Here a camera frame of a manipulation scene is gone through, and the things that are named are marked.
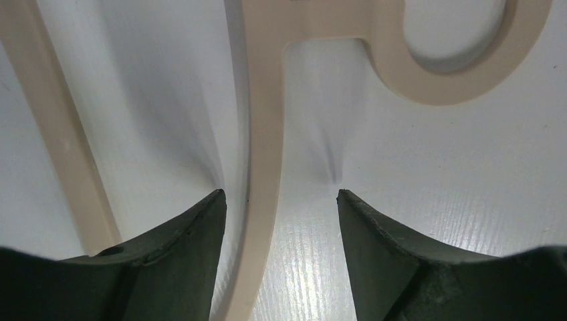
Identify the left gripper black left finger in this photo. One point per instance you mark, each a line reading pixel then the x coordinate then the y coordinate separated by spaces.
pixel 166 273

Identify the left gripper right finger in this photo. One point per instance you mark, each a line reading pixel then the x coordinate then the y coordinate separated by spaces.
pixel 397 273

